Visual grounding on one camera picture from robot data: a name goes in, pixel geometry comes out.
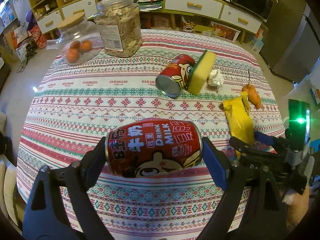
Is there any red milk can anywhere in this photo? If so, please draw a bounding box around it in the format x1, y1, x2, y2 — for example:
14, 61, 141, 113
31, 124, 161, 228
155, 54, 195, 98
105, 119, 203, 178

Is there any clear jar with nuts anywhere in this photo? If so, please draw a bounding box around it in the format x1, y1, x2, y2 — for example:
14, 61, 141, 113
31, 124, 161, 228
94, 0, 142, 57

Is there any white tissue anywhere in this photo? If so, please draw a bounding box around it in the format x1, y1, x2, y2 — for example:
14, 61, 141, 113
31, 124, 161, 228
207, 69, 224, 89

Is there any long wooden tv cabinet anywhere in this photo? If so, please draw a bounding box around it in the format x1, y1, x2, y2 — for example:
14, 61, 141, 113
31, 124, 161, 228
35, 0, 263, 45

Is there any grey refrigerator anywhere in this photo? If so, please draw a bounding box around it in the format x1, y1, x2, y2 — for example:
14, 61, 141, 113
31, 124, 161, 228
260, 0, 319, 83

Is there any person's right hand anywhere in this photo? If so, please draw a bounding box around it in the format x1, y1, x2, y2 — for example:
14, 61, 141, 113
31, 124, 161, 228
280, 185, 310, 232

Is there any yellow snack wrapper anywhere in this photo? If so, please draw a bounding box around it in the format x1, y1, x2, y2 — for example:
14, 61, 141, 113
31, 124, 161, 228
223, 92, 254, 146

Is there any yellow green sponge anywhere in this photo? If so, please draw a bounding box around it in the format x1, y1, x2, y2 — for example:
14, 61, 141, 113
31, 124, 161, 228
186, 50, 216, 96

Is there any patterned striped tablecloth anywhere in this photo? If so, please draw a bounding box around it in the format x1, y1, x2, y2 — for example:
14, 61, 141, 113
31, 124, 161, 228
17, 30, 284, 239

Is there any red milk can front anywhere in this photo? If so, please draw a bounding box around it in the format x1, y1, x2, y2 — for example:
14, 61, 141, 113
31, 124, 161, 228
105, 119, 203, 178

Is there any red framed picture on floor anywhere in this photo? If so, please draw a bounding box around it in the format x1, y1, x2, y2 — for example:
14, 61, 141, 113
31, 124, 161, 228
210, 21, 241, 43

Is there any glass jar with oranges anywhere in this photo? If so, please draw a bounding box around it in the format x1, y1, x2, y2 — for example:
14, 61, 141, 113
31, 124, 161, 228
57, 12, 103, 65

